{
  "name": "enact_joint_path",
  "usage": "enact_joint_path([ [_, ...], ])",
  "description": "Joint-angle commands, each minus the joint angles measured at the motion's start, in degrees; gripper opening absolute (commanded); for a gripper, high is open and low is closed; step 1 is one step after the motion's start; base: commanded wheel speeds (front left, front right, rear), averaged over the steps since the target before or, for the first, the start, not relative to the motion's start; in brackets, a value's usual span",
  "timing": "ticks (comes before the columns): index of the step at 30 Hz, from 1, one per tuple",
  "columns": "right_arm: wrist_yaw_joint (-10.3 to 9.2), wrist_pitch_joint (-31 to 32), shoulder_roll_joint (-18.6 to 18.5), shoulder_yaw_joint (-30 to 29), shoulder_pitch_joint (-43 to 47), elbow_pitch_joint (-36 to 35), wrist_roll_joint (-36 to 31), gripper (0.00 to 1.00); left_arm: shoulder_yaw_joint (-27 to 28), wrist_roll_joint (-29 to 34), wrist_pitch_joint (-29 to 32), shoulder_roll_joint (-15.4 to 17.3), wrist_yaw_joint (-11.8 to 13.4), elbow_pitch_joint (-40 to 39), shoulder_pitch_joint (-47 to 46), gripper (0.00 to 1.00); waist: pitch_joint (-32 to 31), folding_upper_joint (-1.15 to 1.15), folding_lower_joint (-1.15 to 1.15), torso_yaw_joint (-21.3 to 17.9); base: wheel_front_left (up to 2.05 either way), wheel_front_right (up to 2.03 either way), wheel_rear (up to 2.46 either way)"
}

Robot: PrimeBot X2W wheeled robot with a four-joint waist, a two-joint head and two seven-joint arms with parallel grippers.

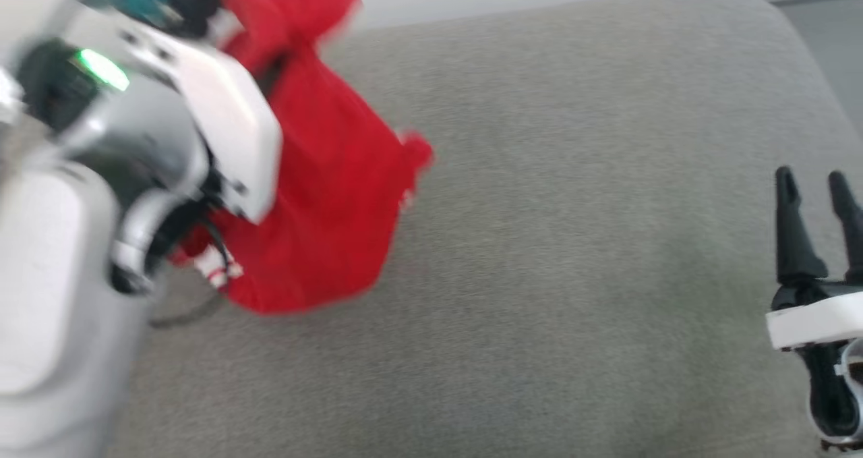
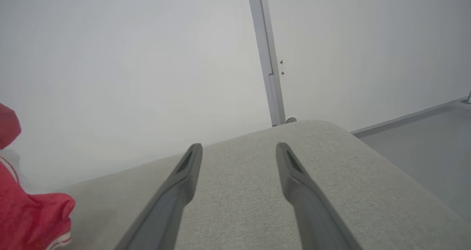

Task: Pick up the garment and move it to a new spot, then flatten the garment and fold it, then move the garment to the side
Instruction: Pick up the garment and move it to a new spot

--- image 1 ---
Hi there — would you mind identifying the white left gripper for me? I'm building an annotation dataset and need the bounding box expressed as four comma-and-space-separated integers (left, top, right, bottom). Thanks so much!
127, 28, 283, 225

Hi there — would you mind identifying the red white basketball jersey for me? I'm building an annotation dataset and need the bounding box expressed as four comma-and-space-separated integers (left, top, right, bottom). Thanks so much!
169, 0, 434, 314

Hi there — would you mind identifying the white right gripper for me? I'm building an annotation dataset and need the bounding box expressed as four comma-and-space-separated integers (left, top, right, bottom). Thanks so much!
766, 167, 863, 351

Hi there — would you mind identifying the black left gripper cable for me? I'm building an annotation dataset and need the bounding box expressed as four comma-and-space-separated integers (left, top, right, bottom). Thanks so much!
148, 223, 231, 328

